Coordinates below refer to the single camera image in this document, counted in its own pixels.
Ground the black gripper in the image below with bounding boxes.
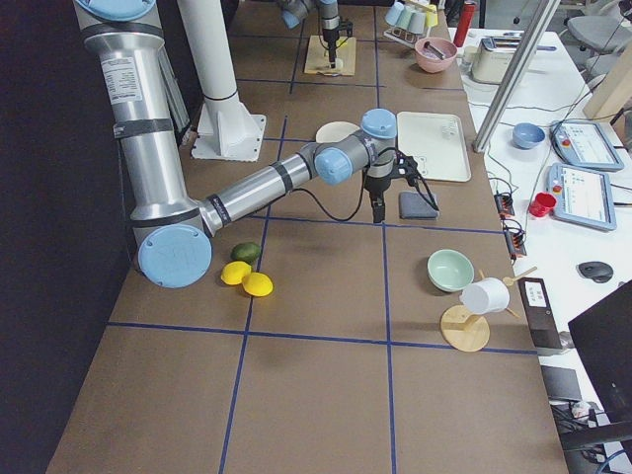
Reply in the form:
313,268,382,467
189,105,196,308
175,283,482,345
322,29,340,67
363,175,391,223

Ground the cream round plate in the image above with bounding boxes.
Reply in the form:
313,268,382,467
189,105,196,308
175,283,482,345
315,120,359,143

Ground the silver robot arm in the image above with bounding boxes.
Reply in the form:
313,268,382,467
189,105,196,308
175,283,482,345
276,0,342,69
74,1,398,288

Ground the white bear tray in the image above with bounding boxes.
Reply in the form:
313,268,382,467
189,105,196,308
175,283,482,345
396,112,471,183

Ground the wooden cutting board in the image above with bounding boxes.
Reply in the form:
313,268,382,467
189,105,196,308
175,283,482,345
302,35,357,77

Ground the grey folded cloth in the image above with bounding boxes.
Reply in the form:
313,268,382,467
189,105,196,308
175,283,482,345
398,192,439,220

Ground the blue cup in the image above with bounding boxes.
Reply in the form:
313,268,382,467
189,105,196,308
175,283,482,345
385,1,405,27

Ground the green cup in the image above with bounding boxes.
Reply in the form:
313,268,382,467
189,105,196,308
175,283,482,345
396,6,415,31

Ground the grey cup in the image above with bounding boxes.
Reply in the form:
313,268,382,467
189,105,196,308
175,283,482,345
408,10,427,35

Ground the pink bowl with ice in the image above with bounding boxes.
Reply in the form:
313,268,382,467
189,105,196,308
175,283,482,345
415,37,457,73

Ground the green bowl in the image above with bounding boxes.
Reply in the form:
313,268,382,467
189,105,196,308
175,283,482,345
427,249,474,292

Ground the yellow cup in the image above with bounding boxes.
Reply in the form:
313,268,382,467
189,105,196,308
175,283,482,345
425,5,438,30

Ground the green avocado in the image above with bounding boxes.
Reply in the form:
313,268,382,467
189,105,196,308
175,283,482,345
231,242,262,265

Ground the red bottle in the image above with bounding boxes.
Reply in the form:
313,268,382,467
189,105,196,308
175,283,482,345
453,0,477,47

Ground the black power strip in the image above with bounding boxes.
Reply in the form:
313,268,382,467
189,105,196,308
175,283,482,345
494,193,527,262

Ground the white mug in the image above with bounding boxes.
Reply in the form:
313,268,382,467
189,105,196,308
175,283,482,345
459,277,510,315

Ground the wooden mug stand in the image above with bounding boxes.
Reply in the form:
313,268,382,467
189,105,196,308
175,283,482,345
440,267,537,353

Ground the cream toaster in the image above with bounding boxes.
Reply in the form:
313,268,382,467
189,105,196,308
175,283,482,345
470,36,521,85

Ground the blue bowl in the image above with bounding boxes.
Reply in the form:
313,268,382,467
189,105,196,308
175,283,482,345
512,122,546,150

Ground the yellow lemon near edge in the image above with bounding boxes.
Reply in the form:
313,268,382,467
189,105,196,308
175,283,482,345
220,261,252,285

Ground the red cup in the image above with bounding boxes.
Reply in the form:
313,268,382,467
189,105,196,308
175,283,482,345
528,192,557,217

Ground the near teach pendant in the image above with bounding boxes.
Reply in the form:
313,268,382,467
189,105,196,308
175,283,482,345
546,163,617,231

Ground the teach pendant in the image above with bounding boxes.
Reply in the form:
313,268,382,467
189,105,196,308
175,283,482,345
550,119,624,172
546,163,617,231

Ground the black box with label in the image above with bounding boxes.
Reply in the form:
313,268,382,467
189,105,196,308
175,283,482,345
518,277,564,356

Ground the far teach pendant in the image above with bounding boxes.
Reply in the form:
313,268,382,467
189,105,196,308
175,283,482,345
550,119,624,172

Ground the black computer mouse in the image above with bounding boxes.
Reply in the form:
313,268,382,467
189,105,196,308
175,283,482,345
577,261,614,283

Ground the black monitor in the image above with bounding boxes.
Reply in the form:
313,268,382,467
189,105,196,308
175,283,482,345
560,282,631,454

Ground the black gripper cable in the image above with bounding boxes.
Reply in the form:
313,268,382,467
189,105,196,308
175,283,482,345
290,147,439,222

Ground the white wire cup rack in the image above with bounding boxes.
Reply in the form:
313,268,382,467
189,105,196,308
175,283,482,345
383,27,429,48

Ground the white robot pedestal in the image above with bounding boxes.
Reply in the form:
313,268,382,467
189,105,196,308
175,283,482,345
178,0,267,162

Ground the aluminium frame post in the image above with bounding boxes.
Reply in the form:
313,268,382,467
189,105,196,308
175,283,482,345
472,0,561,153

